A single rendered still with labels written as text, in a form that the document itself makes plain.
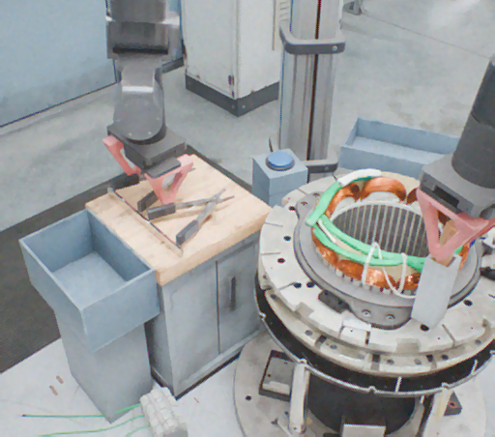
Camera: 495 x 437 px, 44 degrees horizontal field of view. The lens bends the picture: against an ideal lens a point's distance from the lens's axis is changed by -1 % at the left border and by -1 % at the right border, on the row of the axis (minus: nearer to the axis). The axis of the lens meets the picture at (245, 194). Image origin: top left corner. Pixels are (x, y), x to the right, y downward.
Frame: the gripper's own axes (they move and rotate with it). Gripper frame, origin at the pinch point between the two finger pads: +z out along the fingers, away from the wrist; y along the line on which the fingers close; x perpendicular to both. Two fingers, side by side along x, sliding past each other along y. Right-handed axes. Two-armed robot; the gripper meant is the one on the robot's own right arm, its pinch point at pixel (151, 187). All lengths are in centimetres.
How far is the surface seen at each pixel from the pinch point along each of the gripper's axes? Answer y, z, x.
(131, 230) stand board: 3.9, 2.2, -6.1
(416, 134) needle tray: 13.8, 3.5, 46.0
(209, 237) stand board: 12.1, 2.1, 1.0
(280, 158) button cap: 2.7, 4.4, 23.9
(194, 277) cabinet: 12.4, 7.6, -2.1
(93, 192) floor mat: -137, 110, 55
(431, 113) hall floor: -81, 111, 225
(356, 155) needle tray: 11.1, 3.5, 33.1
